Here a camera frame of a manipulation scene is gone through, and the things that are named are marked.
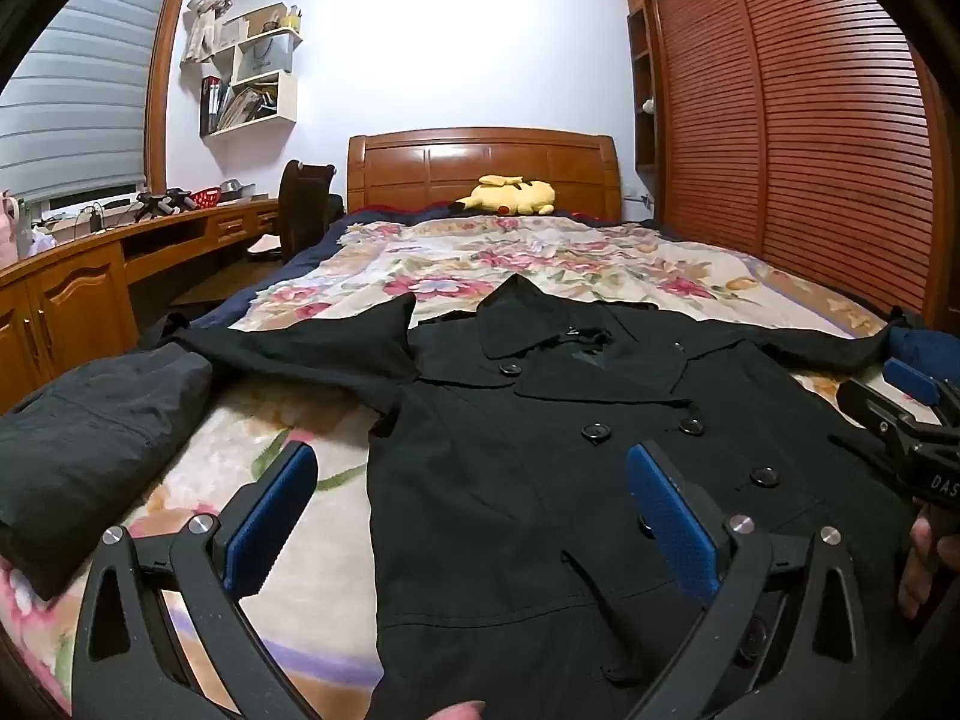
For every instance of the pink bottle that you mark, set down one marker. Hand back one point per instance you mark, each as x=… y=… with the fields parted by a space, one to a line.
x=7 y=232

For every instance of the person's left hand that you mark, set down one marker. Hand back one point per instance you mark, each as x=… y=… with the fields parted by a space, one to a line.
x=454 y=712

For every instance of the black button coat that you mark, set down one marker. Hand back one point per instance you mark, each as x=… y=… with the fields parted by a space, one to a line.
x=487 y=502

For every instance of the person's right hand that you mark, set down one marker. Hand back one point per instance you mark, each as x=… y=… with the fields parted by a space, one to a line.
x=916 y=570

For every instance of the white paper bundle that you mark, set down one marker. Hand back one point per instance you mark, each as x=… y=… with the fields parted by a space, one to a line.
x=214 y=7

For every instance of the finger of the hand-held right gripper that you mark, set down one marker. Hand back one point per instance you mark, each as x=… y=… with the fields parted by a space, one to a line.
x=870 y=451
x=911 y=382

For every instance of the red basket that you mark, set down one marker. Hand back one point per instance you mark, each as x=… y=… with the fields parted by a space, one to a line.
x=204 y=199

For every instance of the dark grey folded jacket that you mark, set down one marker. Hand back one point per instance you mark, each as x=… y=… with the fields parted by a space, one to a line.
x=90 y=450

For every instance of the dark blue garment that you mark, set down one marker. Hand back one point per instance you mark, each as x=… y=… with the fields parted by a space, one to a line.
x=919 y=345

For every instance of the wooden bed headboard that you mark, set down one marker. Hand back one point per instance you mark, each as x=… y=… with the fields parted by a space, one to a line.
x=420 y=165

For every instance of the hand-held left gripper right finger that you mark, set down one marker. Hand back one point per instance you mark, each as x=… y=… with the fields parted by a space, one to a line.
x=675 y=525

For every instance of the wooden louvered wardrobe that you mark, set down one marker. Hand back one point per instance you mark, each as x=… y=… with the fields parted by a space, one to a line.
x=787 y=127

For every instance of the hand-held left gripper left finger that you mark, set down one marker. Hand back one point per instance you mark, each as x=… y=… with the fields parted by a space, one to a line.
x=266 y=517

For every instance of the black hand-held device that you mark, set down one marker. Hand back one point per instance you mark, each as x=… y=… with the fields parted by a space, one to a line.
x=161 y=204

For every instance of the wooden desk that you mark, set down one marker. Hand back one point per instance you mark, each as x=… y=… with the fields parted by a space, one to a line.
x=67 y=300

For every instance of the floral blanket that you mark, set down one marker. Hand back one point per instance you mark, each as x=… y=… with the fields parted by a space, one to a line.
x=525 y=255

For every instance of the dark brown chair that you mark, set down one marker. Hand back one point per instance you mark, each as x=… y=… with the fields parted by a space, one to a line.
x=300 y=202

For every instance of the yellow plush toy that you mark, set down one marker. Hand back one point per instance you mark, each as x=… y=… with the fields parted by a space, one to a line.
x=510 y=195

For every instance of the white wall shelf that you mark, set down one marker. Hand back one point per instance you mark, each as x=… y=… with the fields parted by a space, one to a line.
x=289 y=97

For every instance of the grey window blind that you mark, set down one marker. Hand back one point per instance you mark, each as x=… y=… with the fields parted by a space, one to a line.
x=75 y=90

